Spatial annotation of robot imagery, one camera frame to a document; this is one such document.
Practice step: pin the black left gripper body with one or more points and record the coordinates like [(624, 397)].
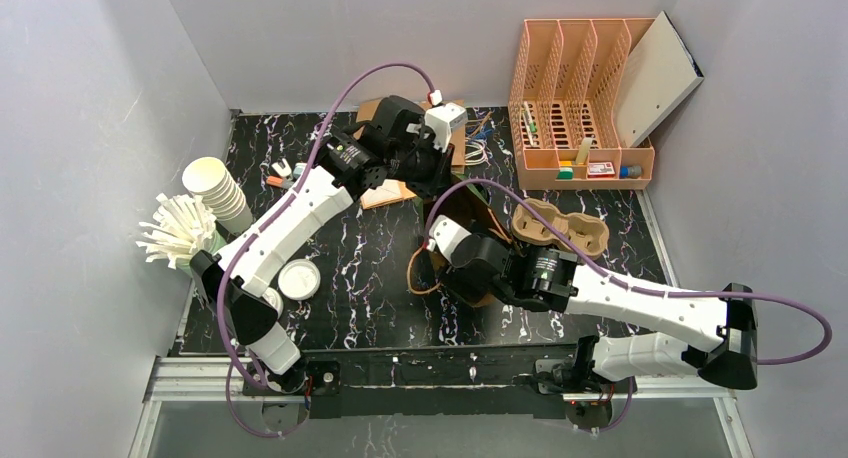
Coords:
[(419, 161)]

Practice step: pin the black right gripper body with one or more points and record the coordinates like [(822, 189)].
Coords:
[(456, 282)]

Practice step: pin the green kraft paper bag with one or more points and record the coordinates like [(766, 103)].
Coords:
[(468, 205)]

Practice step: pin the brown pulp cup carrier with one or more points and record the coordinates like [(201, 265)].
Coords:
[(590, 234)]

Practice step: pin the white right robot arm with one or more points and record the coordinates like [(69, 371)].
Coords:
[(713, 338)]

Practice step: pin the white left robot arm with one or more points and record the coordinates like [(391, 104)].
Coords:
[(236, 277)]

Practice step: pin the stack of flat paper bags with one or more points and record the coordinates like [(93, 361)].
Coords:
[(393, 191)]

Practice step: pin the teal and orange stapler tools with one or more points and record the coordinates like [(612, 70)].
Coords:
[(283, 175)]

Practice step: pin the red and white small box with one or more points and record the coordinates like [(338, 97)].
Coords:
[(601, 170)]

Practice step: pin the white cup lid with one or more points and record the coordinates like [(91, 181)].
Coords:
[(274, 299), (299, 280)]

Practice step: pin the grey blue small bottle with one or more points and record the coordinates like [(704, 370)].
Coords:
[(631, 172)]

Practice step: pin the orange plastic file organizer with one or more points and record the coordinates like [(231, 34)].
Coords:
[(561, 102)]

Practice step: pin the stack of white paper cups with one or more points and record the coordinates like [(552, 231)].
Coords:
[(209, 178)]

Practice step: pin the green cup of white straws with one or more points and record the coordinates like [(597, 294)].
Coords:
[(181, 227)]

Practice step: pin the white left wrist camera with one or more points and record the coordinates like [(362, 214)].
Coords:
[(448, 122)]

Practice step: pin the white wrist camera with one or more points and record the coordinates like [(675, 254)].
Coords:
[(444, 237), (448, 122)]

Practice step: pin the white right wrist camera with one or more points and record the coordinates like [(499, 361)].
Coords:
[(444, 237)]

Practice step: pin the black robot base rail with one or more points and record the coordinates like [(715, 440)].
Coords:
[(541, 380)]

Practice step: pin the white board leaning on wall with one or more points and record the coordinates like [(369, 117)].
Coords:
[(660, 73)]

